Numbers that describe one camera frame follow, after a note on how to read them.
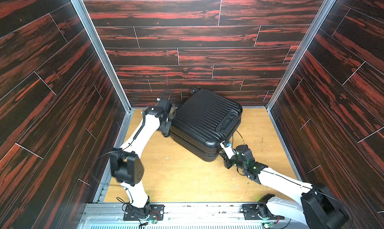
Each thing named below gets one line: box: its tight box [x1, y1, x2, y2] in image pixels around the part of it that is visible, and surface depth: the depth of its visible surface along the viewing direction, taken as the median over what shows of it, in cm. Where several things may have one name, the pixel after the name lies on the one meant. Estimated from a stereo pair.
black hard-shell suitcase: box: [170, 88, 243, 162], surface depth 86 cm
